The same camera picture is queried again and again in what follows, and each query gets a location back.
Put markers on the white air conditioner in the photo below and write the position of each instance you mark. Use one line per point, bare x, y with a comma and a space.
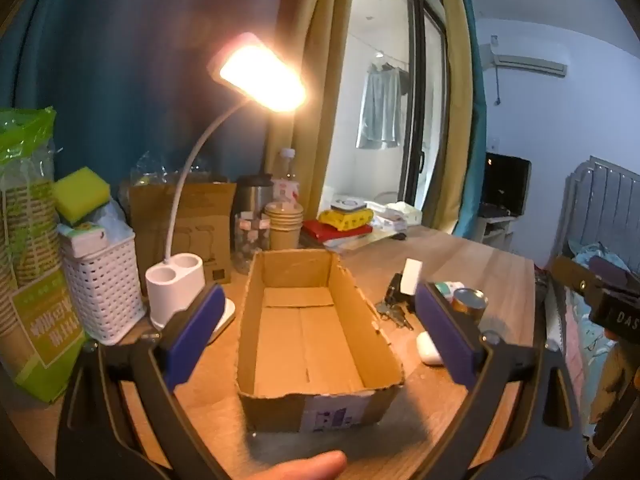
525, 62

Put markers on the yellow wet wipes packet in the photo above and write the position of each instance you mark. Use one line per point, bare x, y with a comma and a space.
345, 219

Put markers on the black television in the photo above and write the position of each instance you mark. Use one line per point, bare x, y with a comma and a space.
505, 185

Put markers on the bunch of keys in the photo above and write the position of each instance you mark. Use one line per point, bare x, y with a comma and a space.
395, 316

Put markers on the red book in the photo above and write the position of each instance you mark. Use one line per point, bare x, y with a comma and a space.
320, 230

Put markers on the clear plastic water bottle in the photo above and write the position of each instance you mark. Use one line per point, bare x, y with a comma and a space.
286, 180

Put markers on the yellow green sponge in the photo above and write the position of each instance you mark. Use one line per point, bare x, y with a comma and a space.
80, 190

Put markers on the white perforated plastic basket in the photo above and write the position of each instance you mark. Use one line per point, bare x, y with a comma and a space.
100, 290

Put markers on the flat brown cardboard carton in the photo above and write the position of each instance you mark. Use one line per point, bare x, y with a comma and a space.
210, 220

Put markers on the grey padded headboard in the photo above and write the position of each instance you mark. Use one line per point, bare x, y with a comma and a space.
600, 200

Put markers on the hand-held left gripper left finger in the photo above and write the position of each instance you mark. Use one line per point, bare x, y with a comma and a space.
192, 332

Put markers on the white earbuds case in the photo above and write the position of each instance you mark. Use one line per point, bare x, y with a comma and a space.
427, 347

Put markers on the brown cardboard box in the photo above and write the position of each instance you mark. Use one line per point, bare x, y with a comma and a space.
300, 340

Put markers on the flat white grey device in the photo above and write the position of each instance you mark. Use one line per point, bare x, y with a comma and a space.
347, 204

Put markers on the black framed sliding door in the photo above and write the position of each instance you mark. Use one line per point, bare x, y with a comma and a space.
417, 110

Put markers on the stack of papers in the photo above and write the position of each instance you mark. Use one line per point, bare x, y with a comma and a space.
350, 244

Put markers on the person's left hand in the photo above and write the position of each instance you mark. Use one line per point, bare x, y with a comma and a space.
300, 467

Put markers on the yellow curtain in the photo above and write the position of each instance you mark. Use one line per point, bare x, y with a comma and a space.
455, 110
310, 135

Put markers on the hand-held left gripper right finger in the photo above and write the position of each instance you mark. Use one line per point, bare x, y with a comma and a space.
445, 332

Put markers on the green bag of paper cups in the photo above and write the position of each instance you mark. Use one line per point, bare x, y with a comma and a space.
30, 260

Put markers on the white green packet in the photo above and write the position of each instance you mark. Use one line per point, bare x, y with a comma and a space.
87, 240

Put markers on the white plastic packets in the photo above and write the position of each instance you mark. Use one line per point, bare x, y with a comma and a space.
387, 220

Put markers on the white charger block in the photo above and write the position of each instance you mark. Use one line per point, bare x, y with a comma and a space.
411, 277

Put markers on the white gooseneck desk lamp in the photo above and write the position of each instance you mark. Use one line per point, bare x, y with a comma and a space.
170, 280

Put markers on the white tissue box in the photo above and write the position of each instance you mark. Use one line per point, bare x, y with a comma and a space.
406, 211

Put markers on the teal curtain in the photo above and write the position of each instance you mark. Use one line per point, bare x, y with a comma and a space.
125, 85
477, 135

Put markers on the small metal can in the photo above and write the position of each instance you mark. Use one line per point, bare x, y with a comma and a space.
470, 305

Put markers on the stack of brown paper cups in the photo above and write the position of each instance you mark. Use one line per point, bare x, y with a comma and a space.
284, 230

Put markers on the glass jar of candies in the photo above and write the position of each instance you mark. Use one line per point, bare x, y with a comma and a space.
250, 240

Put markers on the stainless steel mug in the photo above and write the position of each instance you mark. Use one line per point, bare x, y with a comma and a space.
252, 195

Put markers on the white cabinet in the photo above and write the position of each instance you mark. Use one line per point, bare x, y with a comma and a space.
492, 230

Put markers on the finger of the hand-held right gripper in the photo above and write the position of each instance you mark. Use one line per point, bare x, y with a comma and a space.
612, 270
570, 271

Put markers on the person's right forearm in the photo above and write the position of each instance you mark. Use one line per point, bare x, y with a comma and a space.
617, 385

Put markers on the clear plastic bag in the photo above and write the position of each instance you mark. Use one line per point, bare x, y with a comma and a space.
150, 167

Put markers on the light blue printed bedding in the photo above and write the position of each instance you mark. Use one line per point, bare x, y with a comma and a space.
582, 332

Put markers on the hanging grey shirt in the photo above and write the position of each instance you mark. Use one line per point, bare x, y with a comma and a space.
382, 110

